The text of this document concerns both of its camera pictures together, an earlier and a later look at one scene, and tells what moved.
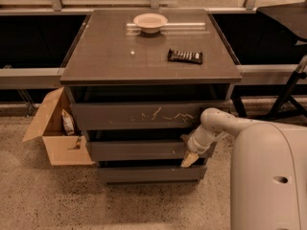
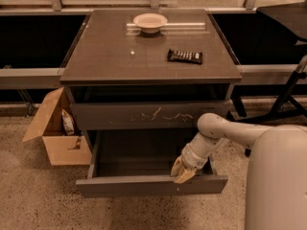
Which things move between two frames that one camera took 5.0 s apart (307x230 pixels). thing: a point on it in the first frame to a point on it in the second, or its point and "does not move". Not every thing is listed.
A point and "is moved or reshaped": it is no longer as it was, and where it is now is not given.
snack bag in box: x=68 y=122 does not move
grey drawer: x=136 y=150 is moved or reshaped
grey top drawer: x=144 y=116 does not move
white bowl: x=150 y=23 does not move
